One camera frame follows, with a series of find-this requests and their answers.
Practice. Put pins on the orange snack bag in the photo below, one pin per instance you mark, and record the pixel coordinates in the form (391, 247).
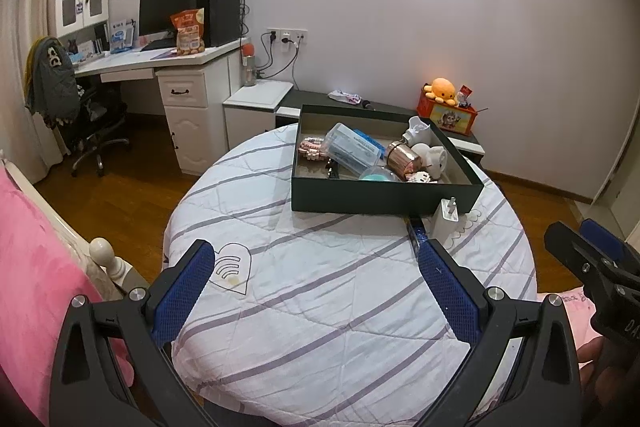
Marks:
(189, 34)

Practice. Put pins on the white wooden bed frame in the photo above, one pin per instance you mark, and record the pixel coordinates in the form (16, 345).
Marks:
(107, 257)

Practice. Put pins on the white side cabinet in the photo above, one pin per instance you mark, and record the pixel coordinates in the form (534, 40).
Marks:
(250, 117)

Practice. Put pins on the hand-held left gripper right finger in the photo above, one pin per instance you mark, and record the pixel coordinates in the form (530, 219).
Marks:
(450, 297)

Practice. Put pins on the dark grey jacket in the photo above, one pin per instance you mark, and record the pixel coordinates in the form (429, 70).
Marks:
(52, 82)

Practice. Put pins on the teal round container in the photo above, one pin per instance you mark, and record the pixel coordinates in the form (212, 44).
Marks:
(380, 175)

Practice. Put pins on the clear dental flosser container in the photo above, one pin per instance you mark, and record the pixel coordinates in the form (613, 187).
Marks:
(350, 147)

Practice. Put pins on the pink plush blanket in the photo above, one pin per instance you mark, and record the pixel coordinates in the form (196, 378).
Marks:
(35, 267)

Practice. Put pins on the white plastic handheld device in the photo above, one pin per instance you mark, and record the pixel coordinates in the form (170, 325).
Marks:
(417, 132)

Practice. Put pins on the black computer tower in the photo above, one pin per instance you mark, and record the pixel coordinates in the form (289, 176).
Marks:
(220, 14)

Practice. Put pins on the small red white toy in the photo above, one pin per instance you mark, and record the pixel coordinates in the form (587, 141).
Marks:
(466, 96)

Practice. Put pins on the small pink white block figure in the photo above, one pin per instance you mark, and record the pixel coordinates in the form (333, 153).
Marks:
(311, 148)

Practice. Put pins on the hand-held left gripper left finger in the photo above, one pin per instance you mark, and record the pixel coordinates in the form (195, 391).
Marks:
(180, 297)

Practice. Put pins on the blue carton box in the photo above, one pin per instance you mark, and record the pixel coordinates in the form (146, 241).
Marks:
(416, 234)

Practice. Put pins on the orange octopus plush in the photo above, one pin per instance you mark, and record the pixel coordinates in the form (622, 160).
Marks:
(441, 90)

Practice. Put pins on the black office chair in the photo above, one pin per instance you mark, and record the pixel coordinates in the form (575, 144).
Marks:
(100, 127)

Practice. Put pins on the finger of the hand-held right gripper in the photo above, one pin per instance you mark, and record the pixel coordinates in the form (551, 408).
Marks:
(575, 249)
(607, 237)

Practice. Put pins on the white patterned cloth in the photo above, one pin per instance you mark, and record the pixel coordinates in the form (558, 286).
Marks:
(345, 96)

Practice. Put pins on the black cardboard box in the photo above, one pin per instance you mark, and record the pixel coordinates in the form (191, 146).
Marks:
(375, 202)

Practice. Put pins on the blue white small box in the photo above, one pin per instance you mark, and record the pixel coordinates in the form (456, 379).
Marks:
(122, 37)

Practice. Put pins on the pink printed quilt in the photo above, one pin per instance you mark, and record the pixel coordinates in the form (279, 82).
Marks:
(575, 299)

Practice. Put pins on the white wall socket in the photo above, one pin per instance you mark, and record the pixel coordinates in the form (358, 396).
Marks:
(287, 34)

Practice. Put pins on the rose gold metal cup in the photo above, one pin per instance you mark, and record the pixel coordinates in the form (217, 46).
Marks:
(405, 159)

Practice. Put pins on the white pink block cat figure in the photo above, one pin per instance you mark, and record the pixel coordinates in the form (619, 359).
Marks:
(420, 178)

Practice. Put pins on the white purple striped quilt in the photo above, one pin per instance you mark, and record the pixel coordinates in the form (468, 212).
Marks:
(325, 282)

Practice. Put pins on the white charger adapter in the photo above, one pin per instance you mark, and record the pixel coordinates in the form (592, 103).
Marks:
(445, 222)

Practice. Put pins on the red lid bottle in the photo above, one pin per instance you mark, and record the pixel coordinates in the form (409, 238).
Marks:
(248, 67)

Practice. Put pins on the red printed crate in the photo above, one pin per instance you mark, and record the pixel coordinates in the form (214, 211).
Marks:
(450, 119)

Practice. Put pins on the black monitor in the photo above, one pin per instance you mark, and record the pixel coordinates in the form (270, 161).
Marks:
(165, 7)

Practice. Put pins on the white desk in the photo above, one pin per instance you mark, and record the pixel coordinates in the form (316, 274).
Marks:
(190, 107)

